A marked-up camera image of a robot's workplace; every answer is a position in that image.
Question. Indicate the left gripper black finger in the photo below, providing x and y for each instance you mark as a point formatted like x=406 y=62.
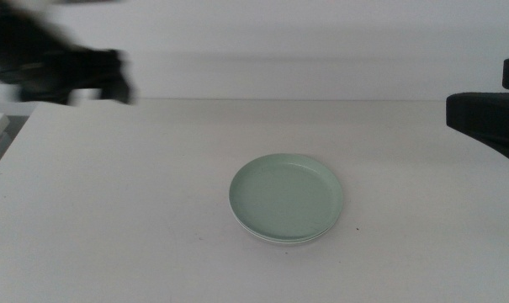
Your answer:
x=119 y=90
x=44 y=94

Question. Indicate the mint green plate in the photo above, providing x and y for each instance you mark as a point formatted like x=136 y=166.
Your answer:
x=285 y=198

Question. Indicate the white round base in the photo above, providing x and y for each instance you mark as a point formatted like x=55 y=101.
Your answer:
x=285 y=242

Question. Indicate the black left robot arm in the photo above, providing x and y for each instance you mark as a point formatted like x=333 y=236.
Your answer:
x=10 y=33

